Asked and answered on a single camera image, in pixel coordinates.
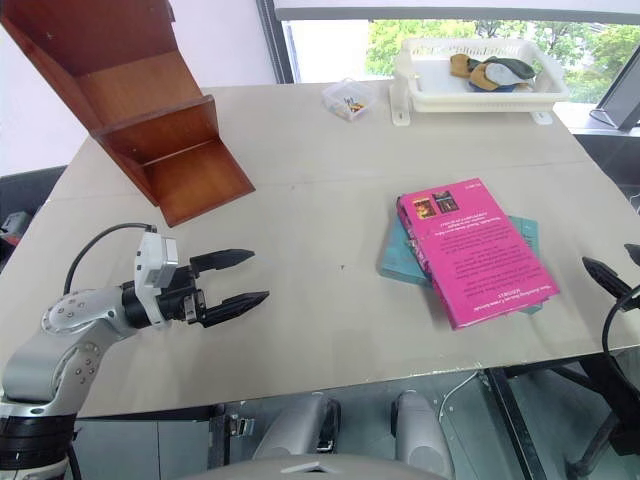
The grey white cloth piece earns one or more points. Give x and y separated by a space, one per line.
500 76

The silver robot thigh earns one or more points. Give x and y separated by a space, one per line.
295 425
422 430

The black table frame bar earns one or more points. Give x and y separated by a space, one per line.
515 430

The black under-table bracket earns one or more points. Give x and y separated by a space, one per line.
227 440

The wooden shelf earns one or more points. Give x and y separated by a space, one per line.
130 100

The black stand base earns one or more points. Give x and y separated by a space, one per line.
607 435

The blue cloth piece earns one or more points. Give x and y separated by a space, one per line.
492 88

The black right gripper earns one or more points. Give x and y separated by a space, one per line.
635 294

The teal book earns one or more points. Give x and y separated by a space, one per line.
397 255

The dark window frame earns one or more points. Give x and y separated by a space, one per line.
275 40

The grey robot torso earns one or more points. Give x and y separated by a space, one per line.
310 467

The dark green cloth piece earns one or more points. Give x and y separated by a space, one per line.
512 67

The silver right robot thigh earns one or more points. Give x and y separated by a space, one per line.
422 430

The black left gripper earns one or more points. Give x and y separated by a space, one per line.
180 300

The dark grey chair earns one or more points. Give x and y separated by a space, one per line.
30 195

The silver left robot thigh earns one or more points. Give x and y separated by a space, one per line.
295 425

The pink book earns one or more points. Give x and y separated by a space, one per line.
475 250

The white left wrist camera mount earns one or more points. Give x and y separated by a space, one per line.
150 260

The clear plastic parts box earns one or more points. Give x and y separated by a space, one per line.
348 100

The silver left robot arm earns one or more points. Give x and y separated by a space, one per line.
65 325

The white plastic basket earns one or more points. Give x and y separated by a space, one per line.
435 92

